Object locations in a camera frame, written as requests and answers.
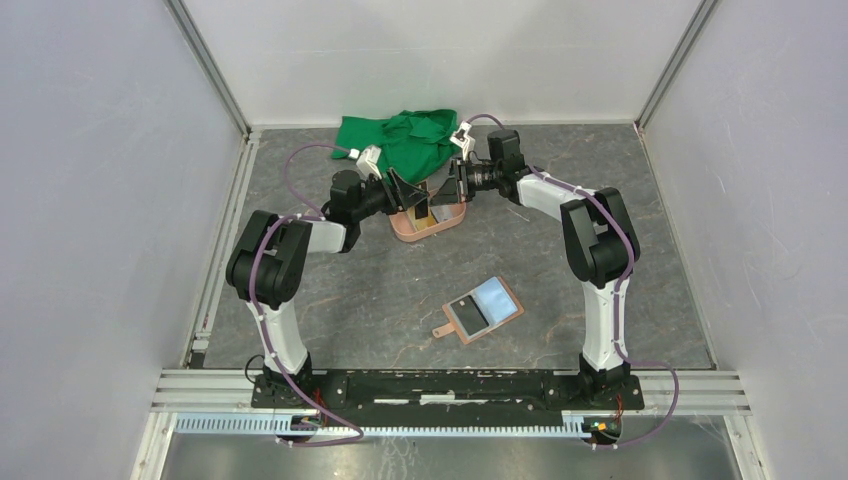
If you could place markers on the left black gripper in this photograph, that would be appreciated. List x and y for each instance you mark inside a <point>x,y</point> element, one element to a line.
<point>406,194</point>

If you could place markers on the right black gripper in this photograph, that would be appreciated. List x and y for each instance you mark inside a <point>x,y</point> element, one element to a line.
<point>455,190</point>

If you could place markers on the black card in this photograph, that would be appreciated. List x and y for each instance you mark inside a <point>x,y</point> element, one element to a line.
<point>421,211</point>
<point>469,316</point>

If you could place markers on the pink oval tray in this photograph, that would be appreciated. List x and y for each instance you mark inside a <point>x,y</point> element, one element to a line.
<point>408,230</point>

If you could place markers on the brown leather card holder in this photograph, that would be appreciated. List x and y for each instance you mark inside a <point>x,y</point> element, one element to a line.
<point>497,302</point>

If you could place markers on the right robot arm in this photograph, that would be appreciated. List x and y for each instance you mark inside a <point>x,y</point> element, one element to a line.
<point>600,242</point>

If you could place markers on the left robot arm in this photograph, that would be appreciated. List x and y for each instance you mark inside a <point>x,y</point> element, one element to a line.
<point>268,262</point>

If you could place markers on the silver card in tray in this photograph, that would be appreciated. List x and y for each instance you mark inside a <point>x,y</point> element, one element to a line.
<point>449,214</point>

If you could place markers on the green cloth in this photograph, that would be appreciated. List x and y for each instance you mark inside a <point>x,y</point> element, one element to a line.
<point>416,144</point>

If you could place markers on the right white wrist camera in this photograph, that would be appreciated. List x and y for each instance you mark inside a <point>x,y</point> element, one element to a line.
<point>462,139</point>

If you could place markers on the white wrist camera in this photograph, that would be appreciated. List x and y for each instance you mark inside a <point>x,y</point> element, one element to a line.
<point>366,161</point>
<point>462,139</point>

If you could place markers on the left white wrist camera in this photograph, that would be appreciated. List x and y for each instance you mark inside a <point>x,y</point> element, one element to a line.
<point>366,161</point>

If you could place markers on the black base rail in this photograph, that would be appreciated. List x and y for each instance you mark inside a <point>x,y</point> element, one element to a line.
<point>469,398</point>

